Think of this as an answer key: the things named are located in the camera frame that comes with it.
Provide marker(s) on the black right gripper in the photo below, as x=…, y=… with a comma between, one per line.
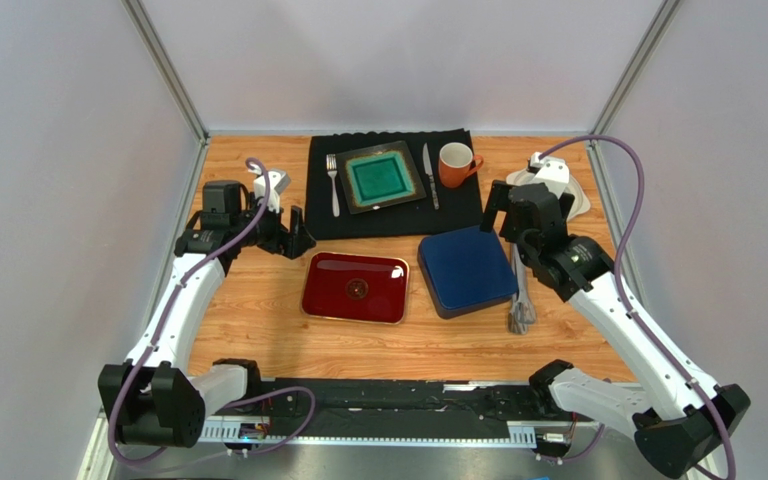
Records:
x=513, y=204

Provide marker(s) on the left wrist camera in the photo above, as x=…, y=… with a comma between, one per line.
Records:
x=269, y=185

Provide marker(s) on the silver fork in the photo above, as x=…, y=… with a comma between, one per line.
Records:
x=332, y=173

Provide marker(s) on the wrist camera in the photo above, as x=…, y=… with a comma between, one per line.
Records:
x=550, y=171
x=269, y=185

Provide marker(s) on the dark blue box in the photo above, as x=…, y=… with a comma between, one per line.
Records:
x=460, y=289

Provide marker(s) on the aluminium frame rail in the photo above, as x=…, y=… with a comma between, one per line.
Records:
x=590, y=451

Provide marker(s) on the red lacquer chocolate tray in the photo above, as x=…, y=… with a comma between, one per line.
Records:
x=361, y=288

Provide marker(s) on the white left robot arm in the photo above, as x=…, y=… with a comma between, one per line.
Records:
x=150, y=399

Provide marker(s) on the metal serving tongs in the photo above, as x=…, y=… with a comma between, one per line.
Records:
x=522, y=312

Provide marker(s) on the teal square plate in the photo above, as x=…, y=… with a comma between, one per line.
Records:
x=380, y=176

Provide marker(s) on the orange ceramic mug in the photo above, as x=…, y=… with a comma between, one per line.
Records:
x=457, y=162

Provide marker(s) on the dark blue box lid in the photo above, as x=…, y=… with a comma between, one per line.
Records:
x=467, y=245

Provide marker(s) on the white round lid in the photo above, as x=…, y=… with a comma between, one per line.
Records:
x=580, y=205

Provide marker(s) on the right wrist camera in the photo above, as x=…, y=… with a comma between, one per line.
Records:
x=550, y=171

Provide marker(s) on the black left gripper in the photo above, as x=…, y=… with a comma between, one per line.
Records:
x=290, y=244

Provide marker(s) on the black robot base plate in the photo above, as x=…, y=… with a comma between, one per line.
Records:
x=391, y=410

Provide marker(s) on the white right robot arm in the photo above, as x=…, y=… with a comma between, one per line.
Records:
x=683, y=414

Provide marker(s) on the silver table knife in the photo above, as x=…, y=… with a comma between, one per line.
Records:
x=428, y=169

